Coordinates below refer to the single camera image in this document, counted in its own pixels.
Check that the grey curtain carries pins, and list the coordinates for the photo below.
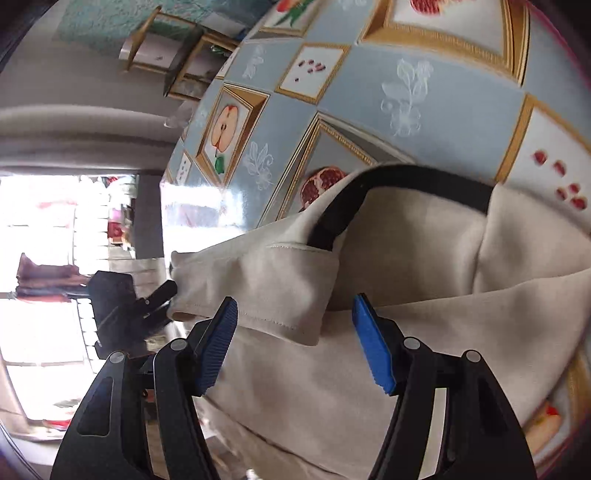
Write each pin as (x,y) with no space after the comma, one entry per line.
(69,134)

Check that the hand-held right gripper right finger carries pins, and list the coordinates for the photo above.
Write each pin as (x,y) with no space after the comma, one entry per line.
(374,346)

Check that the wooden chair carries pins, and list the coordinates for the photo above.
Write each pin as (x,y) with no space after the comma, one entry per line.
(141,37)

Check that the teal floral wall cloth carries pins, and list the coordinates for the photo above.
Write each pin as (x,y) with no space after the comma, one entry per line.
(101,18)

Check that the clear plastic bag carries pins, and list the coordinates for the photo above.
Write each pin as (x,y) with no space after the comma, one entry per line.
(180,117)

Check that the hanging red cloth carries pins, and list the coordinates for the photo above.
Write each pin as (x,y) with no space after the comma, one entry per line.
(46,277)

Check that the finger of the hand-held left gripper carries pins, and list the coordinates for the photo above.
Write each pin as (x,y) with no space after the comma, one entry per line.
(157,317)
(159,295)

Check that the beige zip jacket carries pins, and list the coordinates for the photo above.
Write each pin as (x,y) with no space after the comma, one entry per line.
(415,267)

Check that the dark cabinet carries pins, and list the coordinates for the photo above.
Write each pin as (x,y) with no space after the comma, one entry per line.
(147,217)

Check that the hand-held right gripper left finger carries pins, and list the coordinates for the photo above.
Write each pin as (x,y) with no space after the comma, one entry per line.
(217,344)

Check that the fruit print tablecloth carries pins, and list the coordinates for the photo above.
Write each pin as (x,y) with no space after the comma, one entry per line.
(351,78)

